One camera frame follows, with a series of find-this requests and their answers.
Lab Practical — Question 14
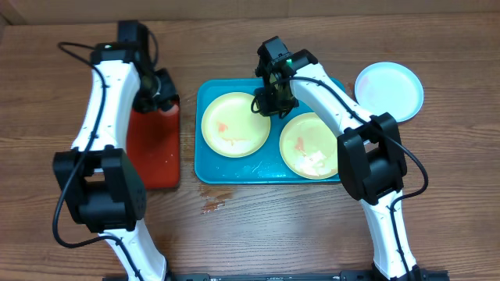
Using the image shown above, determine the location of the yellow-green plate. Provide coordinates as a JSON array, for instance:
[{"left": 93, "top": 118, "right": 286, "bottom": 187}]
[{"left": 201, "top": 92, "right": 271, "bottom": 158}]

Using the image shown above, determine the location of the yellow plate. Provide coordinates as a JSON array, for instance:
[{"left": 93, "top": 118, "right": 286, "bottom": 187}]
[{"left": 279, "top": 112, "right": 338, "bottom": 180}]

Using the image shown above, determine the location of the light blue plastic plate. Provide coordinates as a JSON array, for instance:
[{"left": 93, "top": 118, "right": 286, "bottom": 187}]
[{"left": 354, "top": 62, "right": 424, "bottom": 123}]

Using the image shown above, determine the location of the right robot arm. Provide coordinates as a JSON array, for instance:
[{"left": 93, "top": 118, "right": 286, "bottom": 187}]
[{"left": 251, "top": 37, "right": 423, "bottom": 280}]

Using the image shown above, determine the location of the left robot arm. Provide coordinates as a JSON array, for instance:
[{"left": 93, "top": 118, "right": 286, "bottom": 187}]
[{"left": 52, "top": 20, "right": 180, "bottom": 280}]

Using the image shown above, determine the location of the red black lacquer tray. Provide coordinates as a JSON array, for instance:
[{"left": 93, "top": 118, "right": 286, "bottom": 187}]
[{"left": 127, "top": 101, "right": 180, "bottom": 190}]

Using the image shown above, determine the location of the teal plastic serving tray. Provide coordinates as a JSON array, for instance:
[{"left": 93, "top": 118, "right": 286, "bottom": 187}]
[{"left": 194, "top": 77, "right": 348, "bottom": 185}]

